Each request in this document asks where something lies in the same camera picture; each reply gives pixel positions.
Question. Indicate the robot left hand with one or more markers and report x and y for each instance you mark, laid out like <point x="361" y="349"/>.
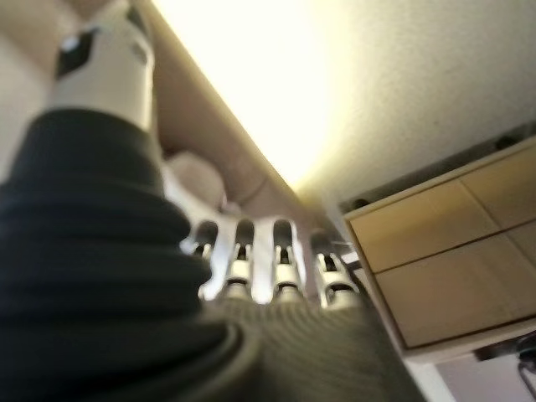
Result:
<point x="92" y="259"/>

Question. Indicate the wooden nightstand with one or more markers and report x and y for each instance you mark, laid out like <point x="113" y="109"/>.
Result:
<point x="452" y="259"/>

